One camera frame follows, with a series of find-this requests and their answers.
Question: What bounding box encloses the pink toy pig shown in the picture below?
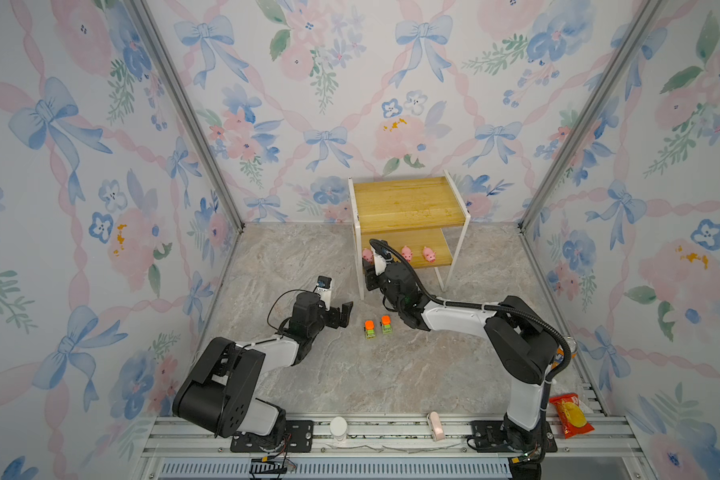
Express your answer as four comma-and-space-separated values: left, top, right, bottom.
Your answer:
422, 247, 437, 263
401, 246, 413, 263
362, 248, 374, 263

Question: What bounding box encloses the orange green toy truck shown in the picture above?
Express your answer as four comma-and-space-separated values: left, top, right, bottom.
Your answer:
381, 315, 392, 334
364, 320, 376, 339

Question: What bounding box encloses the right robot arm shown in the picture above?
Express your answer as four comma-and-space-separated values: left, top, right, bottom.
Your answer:
363, 261, 573, 458

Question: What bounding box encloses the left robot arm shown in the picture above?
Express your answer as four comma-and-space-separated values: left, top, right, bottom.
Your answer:
172, 289, 353, 451

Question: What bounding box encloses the white round cap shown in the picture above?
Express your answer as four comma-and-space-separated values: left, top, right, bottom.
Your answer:
329, 416, 348, 442

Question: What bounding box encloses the pink eraser block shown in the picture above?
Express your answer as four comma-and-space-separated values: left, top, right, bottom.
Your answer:
426, 411, 446, 442

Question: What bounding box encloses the orange soda can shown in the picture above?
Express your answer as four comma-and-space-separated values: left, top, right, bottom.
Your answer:
558, 336, 578, 360

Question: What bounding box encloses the red snack bag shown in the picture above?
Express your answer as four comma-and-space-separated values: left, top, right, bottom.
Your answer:
549, 393, 595, 439

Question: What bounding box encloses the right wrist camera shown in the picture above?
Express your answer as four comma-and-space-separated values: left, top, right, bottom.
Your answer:
372, 248, 393, 276

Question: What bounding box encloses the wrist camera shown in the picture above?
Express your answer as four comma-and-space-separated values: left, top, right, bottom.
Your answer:
315, 275, 332, 310
372, 248, 393, 276

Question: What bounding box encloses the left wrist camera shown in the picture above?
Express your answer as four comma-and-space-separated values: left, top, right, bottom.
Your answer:
315, 275, 332, 310

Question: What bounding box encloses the white frame wooden shelf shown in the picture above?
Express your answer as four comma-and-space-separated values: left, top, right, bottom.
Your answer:
348, 172, 471, 299

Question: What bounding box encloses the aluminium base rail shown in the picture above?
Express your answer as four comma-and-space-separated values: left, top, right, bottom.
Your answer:
131, 414, 655, 479

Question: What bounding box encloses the aluminium corner post left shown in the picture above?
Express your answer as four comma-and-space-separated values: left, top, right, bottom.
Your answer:
124, 0, 244, 234

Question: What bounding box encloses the aluminium corner post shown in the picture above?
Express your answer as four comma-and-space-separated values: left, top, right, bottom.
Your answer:
518, 0, 665, 234
124, 0, 244, 234

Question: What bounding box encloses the aluminium corner post right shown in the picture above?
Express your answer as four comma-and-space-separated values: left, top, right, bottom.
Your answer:
518, 0, 665, 234

